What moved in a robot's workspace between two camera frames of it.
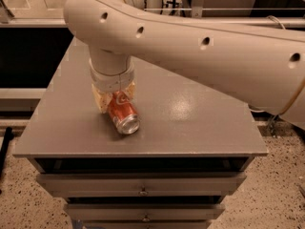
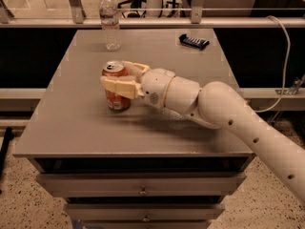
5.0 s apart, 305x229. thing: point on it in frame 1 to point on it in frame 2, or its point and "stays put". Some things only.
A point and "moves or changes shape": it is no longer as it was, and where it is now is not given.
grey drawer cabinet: x=190 y=156 stays put
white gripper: x=110 y=80 to x=155 y=85
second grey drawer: x=144 y=212 stays put
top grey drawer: x=142 y=184 stays put
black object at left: x=9 y=135 stays put
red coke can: x=123 y=114 moves or changes shape
